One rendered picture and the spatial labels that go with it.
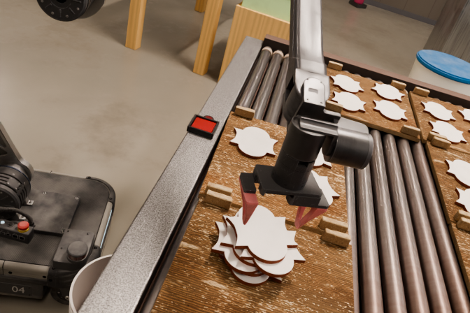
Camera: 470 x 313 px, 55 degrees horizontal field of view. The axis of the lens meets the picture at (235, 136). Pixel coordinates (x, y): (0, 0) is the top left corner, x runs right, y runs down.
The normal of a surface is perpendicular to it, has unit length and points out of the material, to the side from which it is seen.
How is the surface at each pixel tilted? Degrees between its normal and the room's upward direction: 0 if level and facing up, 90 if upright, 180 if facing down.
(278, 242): 0
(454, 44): 90
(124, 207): 0
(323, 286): 0
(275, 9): 90
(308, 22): 21
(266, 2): 90
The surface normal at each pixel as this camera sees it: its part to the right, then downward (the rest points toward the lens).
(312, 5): 0.28, -0.55
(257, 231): 0.23, -0.82
